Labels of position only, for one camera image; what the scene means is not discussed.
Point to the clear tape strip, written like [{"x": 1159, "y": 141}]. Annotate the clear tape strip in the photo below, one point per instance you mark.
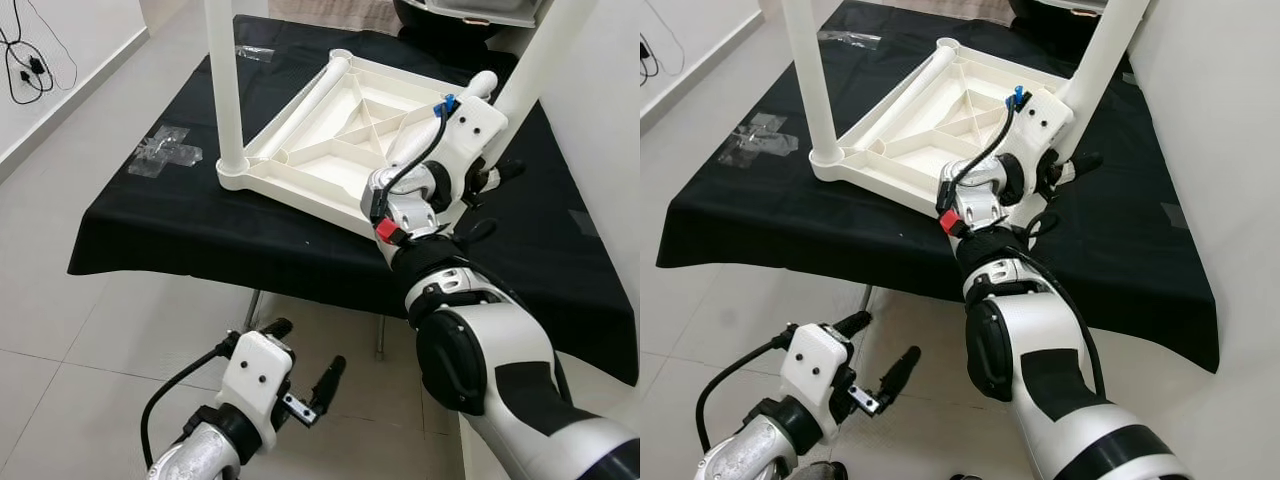
[
  {"x": 850, "y": 39},
  {"x": 255, "y": 50}
]

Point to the cross-shaped clear tape patch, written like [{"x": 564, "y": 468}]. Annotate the cross-shaped clear tape patch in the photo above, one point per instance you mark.
[
  {"x": 165, "y": 152},
  {"x": 765, "y": 142}
]

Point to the grey black robot left foot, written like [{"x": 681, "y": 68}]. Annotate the grey black robot left foot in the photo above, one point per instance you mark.
[{"x": 820, "y": 470}]

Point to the beige cloth covered bench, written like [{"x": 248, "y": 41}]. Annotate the beige cloth covered bench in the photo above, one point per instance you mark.
[{"x": 330, "y": 15}]

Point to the clear plastic storage box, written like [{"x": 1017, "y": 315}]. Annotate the clear plastic storage box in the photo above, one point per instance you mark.
[{"x": 480, "y": 12}]

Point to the metal folding table leg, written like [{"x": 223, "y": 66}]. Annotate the metal folding table leg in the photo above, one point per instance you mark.
[
  {"x": 867, "y": 297},
  {"x": 381, "y": 335}
]

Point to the small grey tape patch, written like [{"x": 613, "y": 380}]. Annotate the small grey tape patch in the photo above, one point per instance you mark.
[
  {"x": 1175, "y": 215},
  {"x": 583, "y": 223}
]

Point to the white plastic table leg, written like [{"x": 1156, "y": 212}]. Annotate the white plastic table leg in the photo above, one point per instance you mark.
[
  {"x": 900, "y": 95},
  {"x": 810, "y": 80},
  {"x": 300, "y": 108},
  {"x": 1105, "y": 60},
  {"x": 540, "y": 70},
  {"x": 482, "y": 85},
  {"x": 225, "y": 90}
]

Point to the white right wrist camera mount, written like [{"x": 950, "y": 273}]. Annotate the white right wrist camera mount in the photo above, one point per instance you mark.
[
  {"x": 465, "y": 135},
  {"x": 1040, "y": 125}
]

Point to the black power adapter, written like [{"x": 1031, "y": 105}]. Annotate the black power adapter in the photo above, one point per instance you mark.
[
  {"x": 38, "y": 68},
  {"x": 647, "y": 52}
]

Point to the white plastic children table top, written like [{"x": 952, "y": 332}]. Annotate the white plastic children table top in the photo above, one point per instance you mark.
[
  {"x": 900, "y": 160},
  {"x": 320, "y": 170}
]

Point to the black tablecloth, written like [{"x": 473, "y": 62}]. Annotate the black tablecloth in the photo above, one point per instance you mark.
[
  {"x": 200, "y": 240},
  {"x": 800, "y": 230}
]

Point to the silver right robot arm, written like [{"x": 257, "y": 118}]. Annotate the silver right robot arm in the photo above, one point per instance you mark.
[
  {"x": 500, "y": 370},
  {"x": 1040, "y": 370}
]

